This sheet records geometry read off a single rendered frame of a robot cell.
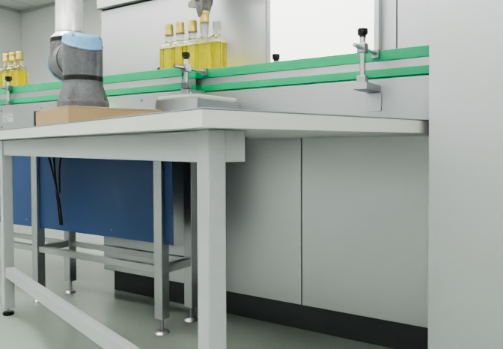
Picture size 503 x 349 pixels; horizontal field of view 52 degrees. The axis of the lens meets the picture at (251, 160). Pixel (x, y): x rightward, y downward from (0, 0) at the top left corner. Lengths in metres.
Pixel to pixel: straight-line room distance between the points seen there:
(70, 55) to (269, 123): 0.80
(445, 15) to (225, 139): 0.66
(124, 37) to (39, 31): 5.85
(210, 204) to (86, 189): 1.31
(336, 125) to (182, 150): 0.33
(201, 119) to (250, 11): 1.19
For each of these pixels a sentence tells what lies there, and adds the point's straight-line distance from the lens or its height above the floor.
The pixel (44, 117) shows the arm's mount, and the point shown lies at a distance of 1.67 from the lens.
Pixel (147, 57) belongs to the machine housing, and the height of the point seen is 1.08.
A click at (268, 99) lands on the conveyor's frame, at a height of 0.84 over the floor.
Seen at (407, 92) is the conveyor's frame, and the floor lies 0.83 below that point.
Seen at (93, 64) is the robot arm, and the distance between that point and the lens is 1.62.
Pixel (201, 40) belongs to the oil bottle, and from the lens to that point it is 1.97.
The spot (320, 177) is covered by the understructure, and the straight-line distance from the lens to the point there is 1.87.
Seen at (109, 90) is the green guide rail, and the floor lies 0.90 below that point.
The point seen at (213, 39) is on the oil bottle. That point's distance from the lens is 1.93.
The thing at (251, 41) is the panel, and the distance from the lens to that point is 2.01.
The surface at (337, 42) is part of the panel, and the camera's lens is 1.84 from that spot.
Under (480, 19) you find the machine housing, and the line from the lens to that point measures 1.36.
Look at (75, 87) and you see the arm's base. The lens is 1.60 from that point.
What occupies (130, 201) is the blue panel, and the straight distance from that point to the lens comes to 2.04.
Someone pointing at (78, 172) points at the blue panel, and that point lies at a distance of 2.26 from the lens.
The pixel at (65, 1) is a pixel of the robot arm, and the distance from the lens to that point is 1.80.
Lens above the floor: 0.68
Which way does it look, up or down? 1 degrees down
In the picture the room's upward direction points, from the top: straight up
